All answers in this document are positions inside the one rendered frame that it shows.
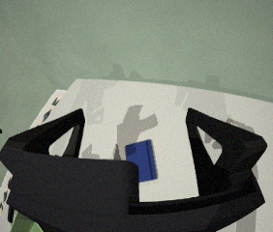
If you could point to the blue notebook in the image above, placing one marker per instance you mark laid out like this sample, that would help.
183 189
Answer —
141 154

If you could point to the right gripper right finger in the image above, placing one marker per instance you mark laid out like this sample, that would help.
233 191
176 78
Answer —
241 150

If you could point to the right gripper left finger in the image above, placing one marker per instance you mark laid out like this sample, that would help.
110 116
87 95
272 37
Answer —
38 139

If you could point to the dark green plastic tray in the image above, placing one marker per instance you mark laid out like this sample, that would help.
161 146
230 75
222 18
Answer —
24 224

